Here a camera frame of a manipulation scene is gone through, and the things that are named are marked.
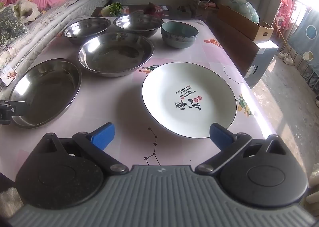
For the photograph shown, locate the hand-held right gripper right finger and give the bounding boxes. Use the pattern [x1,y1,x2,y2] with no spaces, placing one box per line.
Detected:
[195,123,287,175]

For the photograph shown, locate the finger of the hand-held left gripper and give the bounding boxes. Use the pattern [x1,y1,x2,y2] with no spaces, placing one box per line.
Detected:
[0,101,27,126]

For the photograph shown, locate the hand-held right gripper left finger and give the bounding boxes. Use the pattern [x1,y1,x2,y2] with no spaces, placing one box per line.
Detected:
[37,122,129,175]

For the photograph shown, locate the shallow steel plate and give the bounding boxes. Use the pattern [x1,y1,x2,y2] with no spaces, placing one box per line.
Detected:
[9,59,83,129]

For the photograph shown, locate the teal ceramic bowl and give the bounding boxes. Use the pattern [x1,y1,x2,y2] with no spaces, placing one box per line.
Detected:
[161,21,199,49]

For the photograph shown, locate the small steel bowl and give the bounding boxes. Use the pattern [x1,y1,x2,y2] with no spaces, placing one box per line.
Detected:
[62,17,111,45]
[113,13,164,40]

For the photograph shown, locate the paper tag card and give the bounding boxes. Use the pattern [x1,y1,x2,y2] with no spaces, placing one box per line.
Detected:
[0,70,18,86]

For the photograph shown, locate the pink printed tablecloth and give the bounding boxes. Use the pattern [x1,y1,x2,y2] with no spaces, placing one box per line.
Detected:
[0,16,277,168]

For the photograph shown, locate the white ceramic plate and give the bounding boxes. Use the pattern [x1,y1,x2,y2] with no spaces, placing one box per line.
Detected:
[142,62,237,139]

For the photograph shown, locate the green leaf print pillow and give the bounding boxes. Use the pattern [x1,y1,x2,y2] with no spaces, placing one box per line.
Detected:
[0,5,28,48]

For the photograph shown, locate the large steel basin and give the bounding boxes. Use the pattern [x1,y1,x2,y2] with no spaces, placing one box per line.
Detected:
[78,32,155,78]

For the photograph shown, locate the grey cabinet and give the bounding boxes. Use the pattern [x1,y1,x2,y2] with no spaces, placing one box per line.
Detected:
[245,40,279,88]

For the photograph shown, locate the brown side table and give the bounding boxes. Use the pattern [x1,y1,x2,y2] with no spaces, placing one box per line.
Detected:
[207,18,260,78]

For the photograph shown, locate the white slippers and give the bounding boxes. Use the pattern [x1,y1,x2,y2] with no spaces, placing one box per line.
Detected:
[279,51,295,65]

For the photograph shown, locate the white fleece cloth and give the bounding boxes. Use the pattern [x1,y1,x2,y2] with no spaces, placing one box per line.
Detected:
[12,0,40,22]

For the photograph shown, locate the white quilted mattress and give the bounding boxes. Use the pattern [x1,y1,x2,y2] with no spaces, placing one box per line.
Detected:
[0,0,111,78]

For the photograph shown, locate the long cardboard box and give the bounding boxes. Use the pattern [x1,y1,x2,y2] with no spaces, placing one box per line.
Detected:
[218,3,275,41]

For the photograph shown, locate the wooden broom stick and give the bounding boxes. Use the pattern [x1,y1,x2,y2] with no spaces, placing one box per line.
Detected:
[274,20,292,54]

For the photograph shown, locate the napa cabbage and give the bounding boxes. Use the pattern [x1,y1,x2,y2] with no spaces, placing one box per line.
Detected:
[101,2,123,17]

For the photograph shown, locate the blue printed cloth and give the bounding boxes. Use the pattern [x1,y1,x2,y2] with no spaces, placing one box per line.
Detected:
[288,8,319,90]

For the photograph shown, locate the green plastic bag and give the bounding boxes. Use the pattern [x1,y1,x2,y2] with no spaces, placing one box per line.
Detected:
[229,0,260,23]

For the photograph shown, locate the red onion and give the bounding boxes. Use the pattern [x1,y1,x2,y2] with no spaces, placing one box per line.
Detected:
[147,2,163,15]

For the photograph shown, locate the pink hanging clothes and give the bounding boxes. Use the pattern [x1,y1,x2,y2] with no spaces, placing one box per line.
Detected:
[275,0,299,30]

